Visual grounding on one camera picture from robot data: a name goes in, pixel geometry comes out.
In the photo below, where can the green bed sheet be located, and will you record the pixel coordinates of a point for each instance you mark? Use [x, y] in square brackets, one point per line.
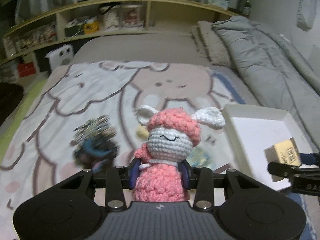
[12, 122]

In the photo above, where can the dark blue brown crochet flower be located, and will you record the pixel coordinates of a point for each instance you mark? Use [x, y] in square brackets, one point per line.
[96, 151]

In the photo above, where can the yellow small card box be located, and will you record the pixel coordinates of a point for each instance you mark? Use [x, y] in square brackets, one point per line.
[285, 152]

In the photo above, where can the grey duvet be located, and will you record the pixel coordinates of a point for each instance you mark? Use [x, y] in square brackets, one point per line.
[274, 70]

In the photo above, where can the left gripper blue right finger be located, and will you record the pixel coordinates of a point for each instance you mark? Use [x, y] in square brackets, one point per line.
[187, 175]

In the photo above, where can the black cushion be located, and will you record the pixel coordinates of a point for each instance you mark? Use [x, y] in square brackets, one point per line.
[10, 97]

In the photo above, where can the white cardboard box tray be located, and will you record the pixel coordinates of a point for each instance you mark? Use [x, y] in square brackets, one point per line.
[253, 129]

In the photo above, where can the tissue pack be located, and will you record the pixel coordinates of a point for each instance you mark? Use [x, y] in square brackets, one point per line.
[219, 3]

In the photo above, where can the pink crochet bunny doll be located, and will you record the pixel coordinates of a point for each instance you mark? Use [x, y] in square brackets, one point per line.
[173, 133]

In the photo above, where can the white wall bag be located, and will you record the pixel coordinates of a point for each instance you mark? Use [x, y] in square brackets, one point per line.
[306, 14]

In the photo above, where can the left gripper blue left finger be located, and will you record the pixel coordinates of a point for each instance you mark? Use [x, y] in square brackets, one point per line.
[134, 172]

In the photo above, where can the red box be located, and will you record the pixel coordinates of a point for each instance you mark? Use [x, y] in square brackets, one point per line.
[26, 69]

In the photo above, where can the red doll in clear case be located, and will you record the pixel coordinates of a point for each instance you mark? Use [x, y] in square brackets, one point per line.
[132, 16]

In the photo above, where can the floral brocade drawstring pouch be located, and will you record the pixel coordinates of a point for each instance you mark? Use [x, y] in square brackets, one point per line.
[199, 157]

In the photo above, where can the cartoon bear blanket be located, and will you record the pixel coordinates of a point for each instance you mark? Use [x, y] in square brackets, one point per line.
[45, 194]

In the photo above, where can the oval wooden block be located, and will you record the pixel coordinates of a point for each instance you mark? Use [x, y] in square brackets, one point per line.
[142, 132]

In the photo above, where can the beige fuzzy pillow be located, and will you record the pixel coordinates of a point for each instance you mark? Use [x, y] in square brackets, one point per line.
[210, 45]

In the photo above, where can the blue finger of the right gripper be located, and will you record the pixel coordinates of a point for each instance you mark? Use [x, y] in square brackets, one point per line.
[310, 158]

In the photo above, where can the wooden headboard shelf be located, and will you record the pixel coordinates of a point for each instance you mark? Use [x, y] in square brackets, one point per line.
[66, 24]

